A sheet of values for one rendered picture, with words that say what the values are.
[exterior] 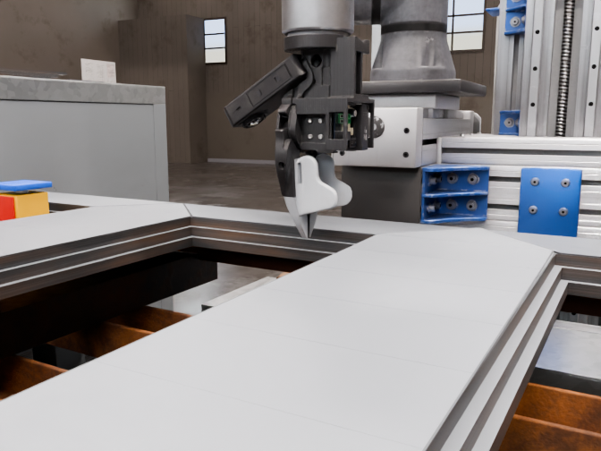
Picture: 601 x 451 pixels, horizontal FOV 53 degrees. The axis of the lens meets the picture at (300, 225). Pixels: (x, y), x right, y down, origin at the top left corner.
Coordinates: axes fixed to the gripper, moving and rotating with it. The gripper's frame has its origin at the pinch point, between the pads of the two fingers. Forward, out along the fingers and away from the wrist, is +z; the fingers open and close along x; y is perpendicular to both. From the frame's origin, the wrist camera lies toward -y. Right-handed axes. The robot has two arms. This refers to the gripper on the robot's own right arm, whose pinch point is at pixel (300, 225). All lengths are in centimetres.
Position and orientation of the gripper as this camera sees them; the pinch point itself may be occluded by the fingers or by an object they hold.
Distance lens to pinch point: 67.3
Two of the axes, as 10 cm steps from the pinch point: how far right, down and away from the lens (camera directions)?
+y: 8.7, 0.8, -4.8
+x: 4.9, -1.5, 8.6
